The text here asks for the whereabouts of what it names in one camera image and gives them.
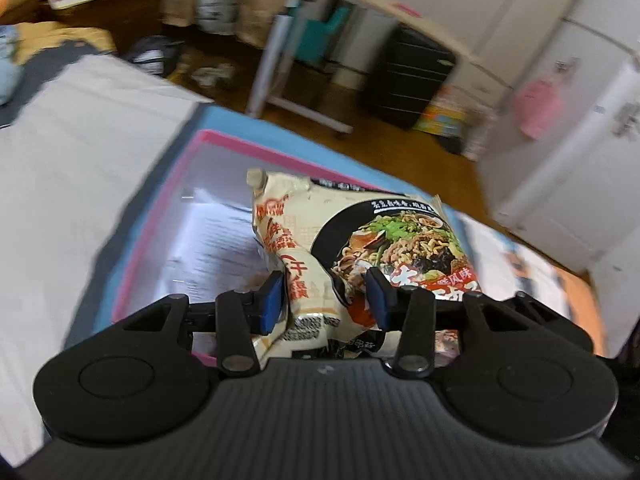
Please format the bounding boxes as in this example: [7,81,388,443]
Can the instant noodle packet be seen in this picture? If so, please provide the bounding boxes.
[246,168,480,360]

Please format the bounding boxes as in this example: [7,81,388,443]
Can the pink storage box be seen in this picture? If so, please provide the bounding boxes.
[110,128,402,369]

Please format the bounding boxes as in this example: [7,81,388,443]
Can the striped colourful bed sheet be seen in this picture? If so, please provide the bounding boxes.
[64,104,605,354]

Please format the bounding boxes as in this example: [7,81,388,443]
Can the colourful cardboard box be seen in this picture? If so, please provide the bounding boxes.
[413,86,472,138]

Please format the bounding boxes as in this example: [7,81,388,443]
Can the white door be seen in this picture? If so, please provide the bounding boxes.
[492,64,639,274]

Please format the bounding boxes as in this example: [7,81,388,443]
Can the white blanket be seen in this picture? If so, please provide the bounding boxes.
[1,55,201,465]

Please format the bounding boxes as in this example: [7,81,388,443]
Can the pink hanging cloth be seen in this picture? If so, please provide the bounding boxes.
[513,75,563,140]

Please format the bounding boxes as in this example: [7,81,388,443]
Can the black suitcase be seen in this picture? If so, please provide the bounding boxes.
[357,24,457,130]

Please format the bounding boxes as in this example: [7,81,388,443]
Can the teal bag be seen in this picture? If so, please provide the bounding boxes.
[295,6,350,68]

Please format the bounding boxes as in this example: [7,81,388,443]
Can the white wardrobe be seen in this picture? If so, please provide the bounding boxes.
[332,0,640,111]

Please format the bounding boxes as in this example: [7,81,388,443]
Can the dark wooden nightstand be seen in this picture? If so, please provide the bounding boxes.
[1,0,163,54]

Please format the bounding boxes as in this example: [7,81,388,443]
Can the white folding table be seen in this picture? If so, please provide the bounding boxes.
[245,0,476,134]

